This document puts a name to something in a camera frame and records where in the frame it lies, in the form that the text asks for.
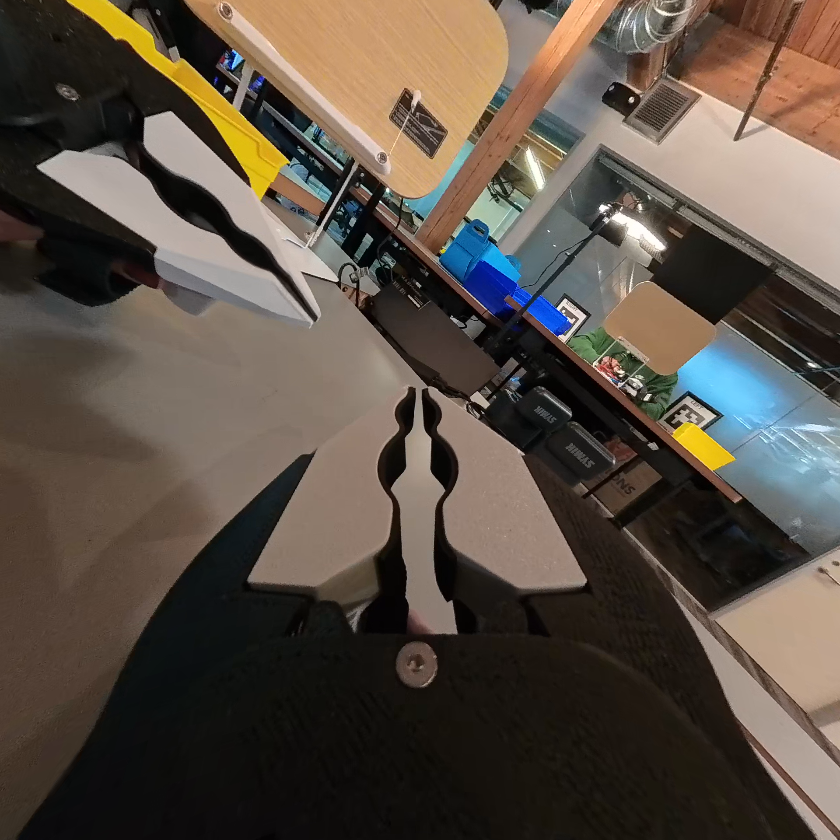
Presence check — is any blue bag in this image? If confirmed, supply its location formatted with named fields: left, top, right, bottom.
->
left=438, top=220, right=503, bottom=280

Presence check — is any long brown-edged table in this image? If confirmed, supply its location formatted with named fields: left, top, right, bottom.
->
left=269, top=169, right=744, bottom=505

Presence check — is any wooden post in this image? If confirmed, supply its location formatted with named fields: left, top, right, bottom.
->
left=415, top=0, right=621, bottom=252

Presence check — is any cardboard box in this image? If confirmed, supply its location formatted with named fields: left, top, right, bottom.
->
left=583, top=457, right=665, bottom=519

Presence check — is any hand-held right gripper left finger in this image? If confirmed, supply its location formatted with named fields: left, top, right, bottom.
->
left=247, top=386, right=417, bottom=610

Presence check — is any black wall speaker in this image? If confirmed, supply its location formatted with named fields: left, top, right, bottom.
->
left=602, top=81, right=642, bottom=117

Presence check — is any white door with lever handle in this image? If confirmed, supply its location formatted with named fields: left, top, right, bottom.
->
left=712, top=548, right=840, bottom=749

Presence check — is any black box under table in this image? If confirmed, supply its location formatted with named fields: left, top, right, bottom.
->
left=369, top=281, right=501, bottom=396

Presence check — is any silver air duct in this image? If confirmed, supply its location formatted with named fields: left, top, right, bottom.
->
left=587, top=0, right=713, bottom=55

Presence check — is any black hard case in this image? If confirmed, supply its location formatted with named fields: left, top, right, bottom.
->
left=525, top=421, right=616, bottom=488
left=487, top=386, right=574, bottom=450

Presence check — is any black wall panel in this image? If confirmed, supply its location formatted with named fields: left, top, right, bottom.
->
left=651, top=226, right=777, bottom=324

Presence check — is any framed marker tag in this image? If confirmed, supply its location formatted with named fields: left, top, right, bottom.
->
left=554, top=295, right=592, bottom=343
left=658, top=391, right=724, bottom=435

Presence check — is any wall vent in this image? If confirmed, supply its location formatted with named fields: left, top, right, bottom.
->
left=622, top=74, right=703, bottom=144

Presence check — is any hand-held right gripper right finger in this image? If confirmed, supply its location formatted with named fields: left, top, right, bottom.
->
left=422, top=387, right=588, bottom=603

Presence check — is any wooden stand board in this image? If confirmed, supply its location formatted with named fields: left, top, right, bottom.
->
left=184, top=0, right=511, bottom=200

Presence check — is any person's left hand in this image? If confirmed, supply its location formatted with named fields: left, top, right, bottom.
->
left=0, top=211, right=44, bottom=245

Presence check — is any blue storage bin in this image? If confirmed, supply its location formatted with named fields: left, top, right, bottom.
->
left=504, top=289, right=573, bottom=340
left=453, top=252, right=524, bottom=309

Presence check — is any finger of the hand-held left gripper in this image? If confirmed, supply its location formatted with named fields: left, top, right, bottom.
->
left=134, top=110, right=322, bottom=322
left=36, top=146, right=320, bottom=329

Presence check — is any glass partition window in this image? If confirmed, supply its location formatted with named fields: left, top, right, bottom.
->
left=508, top=146, right=840, bottom=611

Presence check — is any small yellow bin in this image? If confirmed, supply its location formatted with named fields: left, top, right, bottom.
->
left=671, top=423, right=737, bottom=471

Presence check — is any large yellow storage bin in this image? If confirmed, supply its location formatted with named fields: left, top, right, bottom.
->
left=67, top=0, right=291, bottom=199

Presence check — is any black label sticker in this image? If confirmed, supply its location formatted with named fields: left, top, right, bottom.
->
left=388, top=88, right=449, bottom=160

